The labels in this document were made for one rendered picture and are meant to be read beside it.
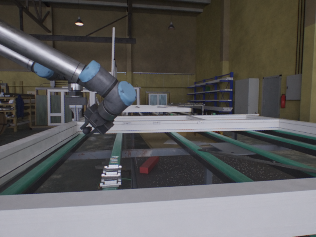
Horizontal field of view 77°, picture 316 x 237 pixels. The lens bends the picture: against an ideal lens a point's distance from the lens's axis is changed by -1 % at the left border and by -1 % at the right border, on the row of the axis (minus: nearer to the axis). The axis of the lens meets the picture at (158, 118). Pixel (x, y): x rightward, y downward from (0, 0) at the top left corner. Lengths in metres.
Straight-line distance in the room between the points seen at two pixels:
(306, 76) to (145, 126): 7.30
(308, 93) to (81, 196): 7.97
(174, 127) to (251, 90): 9.18
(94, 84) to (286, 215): 0.67
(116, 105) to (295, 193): 0.63
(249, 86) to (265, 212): 10.03
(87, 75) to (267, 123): 1.23
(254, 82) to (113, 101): 9.86
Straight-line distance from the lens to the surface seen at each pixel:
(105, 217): 0.29
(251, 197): 0.33
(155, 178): 1.29
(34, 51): 0.94
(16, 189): 0.58
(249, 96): 10.34
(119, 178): 0.53
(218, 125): 1.41
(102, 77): 0.78
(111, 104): 0.81
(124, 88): 0.78
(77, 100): 1.39
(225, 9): 14.12
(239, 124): 1.48
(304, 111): 8.18
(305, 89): 8.18
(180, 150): 1.03
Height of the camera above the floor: 1.07
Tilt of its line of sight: 5 degrees down
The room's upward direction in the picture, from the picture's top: straight up
